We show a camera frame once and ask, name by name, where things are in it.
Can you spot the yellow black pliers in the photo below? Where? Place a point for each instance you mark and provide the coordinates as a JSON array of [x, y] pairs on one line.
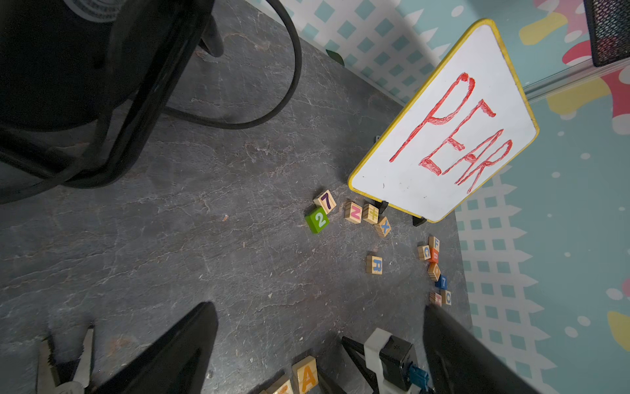
[[66, 377]]

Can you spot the wooden block letter N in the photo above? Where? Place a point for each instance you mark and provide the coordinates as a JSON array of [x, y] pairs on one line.
[[353, 212]]

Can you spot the wooden block plus sign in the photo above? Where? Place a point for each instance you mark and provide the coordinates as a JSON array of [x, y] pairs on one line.
[[370, 214]]

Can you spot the whiteboard with red PEAR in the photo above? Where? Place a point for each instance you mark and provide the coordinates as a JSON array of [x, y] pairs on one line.
[[467, 122]]

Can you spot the black wire mesh basket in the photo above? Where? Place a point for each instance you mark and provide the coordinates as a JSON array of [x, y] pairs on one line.
[[608, 24]]

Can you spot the wooden block letter E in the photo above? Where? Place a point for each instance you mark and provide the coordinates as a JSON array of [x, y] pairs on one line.
[[283, 385]]

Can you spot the wooden block letter A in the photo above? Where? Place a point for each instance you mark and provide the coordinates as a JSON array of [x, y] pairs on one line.
[[306, 375]]

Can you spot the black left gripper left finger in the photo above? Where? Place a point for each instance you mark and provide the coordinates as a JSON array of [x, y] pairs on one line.
[[177, 362]]

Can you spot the red orange block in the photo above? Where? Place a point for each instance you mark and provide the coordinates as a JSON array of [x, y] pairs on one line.
[[434, 256]]

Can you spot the black cable reel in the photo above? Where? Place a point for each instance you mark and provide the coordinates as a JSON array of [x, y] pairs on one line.
[[83, 84]]

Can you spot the wooden block letter F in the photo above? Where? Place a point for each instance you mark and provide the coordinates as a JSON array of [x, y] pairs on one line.
[[434, 243]]

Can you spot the wooden block letter X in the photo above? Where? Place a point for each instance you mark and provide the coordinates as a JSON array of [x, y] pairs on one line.
[[383, 227]]

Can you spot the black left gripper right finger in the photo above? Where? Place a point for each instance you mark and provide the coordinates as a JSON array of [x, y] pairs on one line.
[[459, 363]]

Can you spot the green block number 2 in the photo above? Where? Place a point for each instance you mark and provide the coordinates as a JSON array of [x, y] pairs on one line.
[[317, 220]]

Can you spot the wooden block letter R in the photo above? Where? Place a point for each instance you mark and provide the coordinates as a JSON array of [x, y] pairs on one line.
[[374, 265]]

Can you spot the wooden block pink letter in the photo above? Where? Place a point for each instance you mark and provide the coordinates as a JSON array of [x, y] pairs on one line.
[[435, 298]]

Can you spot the wooden block number 7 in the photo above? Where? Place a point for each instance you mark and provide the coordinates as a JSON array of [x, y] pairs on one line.
[[326, 201]]

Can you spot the blue block number 7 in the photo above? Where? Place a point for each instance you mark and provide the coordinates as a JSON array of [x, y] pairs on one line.
[[442, 282]]

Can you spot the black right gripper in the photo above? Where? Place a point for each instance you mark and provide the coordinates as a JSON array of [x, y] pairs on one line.
[[389, 365]]

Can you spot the wooden block letter C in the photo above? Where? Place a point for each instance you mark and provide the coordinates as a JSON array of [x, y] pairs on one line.
[[424, 253]]

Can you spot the wooden block orange side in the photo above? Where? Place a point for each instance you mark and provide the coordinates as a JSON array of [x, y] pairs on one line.
[[434, 272]]

